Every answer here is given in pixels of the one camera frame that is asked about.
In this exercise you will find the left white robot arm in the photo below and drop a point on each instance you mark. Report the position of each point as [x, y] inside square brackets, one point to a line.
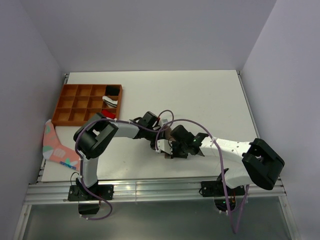
[92, 139]

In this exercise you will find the orange compartment tray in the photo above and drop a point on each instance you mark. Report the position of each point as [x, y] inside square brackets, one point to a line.
[79, 102]

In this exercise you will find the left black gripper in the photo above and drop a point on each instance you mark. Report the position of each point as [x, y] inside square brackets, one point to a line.
[162, 135]

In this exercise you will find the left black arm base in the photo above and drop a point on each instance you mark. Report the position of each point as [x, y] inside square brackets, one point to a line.
[78, 193]

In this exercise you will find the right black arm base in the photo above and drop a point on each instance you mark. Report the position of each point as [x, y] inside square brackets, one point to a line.
[212, 188]

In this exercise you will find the brown striped sock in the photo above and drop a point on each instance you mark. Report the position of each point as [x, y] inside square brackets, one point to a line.
[167, 136]

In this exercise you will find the red christmas sock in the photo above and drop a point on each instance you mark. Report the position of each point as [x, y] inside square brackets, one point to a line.
[106, 113]

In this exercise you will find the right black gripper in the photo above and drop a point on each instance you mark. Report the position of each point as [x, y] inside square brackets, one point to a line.
[174, 155]

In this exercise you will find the aluminium frame rail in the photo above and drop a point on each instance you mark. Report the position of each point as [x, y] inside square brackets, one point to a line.
[138, 190]

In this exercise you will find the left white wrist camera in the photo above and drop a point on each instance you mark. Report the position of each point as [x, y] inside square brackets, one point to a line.
[162, 122]

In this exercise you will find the white black rolled sock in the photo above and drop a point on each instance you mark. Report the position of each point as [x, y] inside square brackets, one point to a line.
[110, 102]

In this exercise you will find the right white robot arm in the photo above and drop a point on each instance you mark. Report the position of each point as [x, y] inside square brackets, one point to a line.
[255, 162]

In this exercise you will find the pink patterned sock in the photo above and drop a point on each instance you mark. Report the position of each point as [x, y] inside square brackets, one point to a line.
[54, 151]

